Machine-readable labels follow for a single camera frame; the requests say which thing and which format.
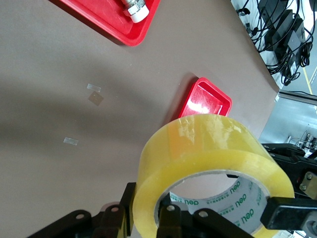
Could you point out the brown tape square marker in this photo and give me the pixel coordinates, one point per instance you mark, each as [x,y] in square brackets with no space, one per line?
[96,98]

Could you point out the white capped metal pipe fitting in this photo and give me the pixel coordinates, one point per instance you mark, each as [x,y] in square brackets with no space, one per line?
[135,11]

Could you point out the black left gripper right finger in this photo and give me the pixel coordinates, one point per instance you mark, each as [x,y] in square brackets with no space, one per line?
[173,223]

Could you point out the grey metal frame beam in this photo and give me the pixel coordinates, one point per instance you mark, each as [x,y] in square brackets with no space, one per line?
[297,97]

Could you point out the yellow clear packing tape roll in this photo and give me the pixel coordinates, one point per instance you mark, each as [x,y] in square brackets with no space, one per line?
[198,148]

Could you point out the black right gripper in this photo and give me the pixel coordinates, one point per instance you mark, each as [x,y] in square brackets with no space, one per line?
[307,178]

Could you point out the red plastic tray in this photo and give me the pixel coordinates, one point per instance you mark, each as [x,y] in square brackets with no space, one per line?
[106,17]
[205,99]

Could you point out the black power adapter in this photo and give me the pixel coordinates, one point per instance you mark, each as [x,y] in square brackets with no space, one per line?
[284,27]
[294,54]

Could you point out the clear tape strip marker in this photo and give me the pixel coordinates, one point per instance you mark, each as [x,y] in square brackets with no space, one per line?
[94,86]
[71,140]

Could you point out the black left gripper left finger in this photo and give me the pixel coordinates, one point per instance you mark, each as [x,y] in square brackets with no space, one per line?
[114,218]

